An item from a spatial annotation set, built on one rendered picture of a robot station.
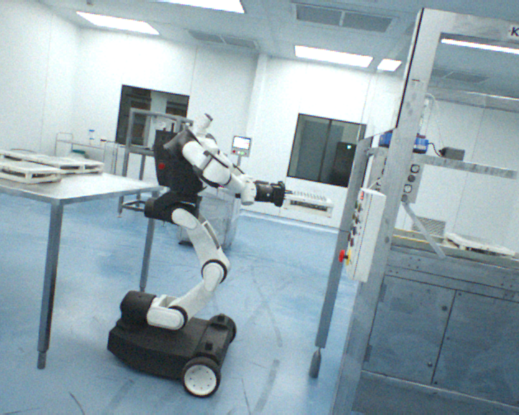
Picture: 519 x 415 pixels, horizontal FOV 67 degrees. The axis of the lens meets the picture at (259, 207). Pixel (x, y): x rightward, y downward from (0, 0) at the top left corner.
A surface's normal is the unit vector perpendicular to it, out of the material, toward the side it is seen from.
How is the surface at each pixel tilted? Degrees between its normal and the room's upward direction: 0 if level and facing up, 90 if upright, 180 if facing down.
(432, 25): 90
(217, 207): 89
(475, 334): 90
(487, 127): 90
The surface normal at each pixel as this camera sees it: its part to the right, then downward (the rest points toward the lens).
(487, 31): -0.13, 0.13
